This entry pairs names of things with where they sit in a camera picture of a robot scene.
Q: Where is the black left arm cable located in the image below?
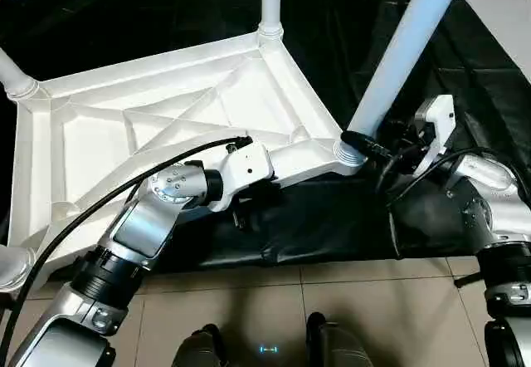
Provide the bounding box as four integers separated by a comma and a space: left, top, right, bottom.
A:
0, 136, 254, 367

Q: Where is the white plastic table top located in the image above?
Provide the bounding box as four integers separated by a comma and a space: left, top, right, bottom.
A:
0, 25, 368, 295

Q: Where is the grey robot foot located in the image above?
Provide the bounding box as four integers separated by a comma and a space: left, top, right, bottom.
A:
170, 325, 229, 367
305, 312, 374, 367

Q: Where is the grey right robot foot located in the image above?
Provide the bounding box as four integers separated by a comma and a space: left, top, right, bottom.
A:
305, 312, 374, 367

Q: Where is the black mat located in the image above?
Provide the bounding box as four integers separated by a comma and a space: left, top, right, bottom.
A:
0, 0, 531, 272

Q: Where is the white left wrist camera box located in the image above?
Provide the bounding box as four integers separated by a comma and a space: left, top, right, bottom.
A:
212, 141, 276, 213

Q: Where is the grey left robot foot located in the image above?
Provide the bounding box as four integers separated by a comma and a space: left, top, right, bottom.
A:
170, 325, 229, 367

